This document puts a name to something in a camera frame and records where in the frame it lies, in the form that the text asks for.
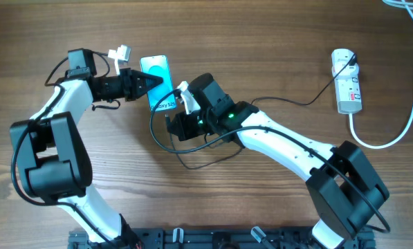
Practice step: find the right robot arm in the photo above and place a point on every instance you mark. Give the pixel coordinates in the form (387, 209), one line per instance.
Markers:
(345, 188)

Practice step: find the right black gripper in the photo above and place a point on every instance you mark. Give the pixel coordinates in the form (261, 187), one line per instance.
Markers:
(185, 133)

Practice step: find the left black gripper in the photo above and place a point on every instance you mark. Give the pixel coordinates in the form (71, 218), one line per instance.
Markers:
(129, 79)

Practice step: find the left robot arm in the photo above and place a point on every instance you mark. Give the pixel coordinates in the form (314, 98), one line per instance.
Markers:
(50, 165)

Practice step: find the turquoise screen smartphone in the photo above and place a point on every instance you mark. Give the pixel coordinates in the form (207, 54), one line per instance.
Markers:
(158, 66)

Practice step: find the white power strip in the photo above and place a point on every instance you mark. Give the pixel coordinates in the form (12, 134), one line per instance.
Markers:
(345, 70)

